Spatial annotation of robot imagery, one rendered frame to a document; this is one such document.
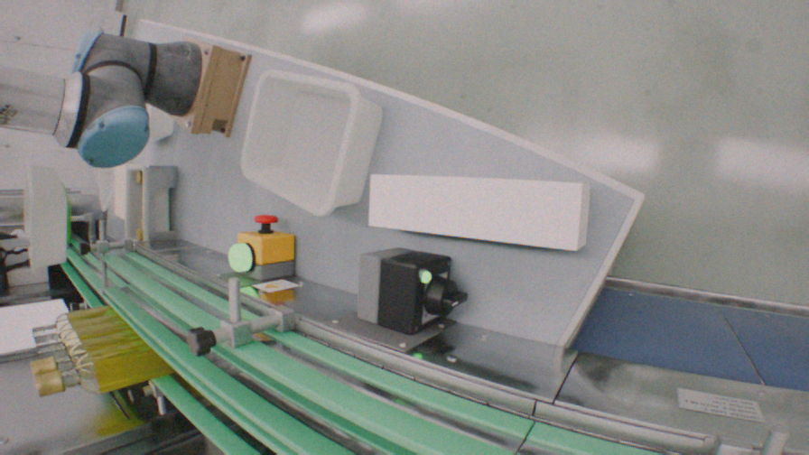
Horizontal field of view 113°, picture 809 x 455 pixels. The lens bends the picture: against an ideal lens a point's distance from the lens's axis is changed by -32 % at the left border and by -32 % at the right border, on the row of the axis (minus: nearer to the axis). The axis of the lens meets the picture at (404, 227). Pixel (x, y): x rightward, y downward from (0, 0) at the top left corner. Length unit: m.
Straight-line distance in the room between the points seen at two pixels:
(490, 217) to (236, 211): 0.55
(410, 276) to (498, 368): 0.13
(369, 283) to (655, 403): 0.31
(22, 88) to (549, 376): 0.71
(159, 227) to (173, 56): 0.46
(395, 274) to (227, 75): 0.54
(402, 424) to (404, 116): 0.37
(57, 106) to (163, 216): 0.51
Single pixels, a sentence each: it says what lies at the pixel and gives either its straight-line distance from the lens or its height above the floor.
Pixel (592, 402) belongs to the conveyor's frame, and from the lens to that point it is 0.35.
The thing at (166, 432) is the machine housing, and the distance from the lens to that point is 0.82.
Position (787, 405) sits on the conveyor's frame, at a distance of 0.45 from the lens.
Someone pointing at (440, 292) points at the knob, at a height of 0.81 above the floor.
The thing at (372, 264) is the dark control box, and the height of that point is 0.83.
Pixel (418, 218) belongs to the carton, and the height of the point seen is 0.81.
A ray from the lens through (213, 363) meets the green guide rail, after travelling 0.59.
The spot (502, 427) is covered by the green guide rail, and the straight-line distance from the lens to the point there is 0.33.
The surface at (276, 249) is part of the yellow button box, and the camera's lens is 0.63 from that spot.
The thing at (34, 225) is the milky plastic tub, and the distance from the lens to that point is 0.86.
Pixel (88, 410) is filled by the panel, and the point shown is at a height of 1.07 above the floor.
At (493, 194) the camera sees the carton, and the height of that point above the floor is 0.81.
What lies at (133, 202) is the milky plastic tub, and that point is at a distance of 1.20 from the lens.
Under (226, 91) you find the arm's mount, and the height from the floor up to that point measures 0.78.
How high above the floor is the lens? 1.17
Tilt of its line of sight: 56 degrees down
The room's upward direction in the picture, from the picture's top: 96 degrees counter-clockwise
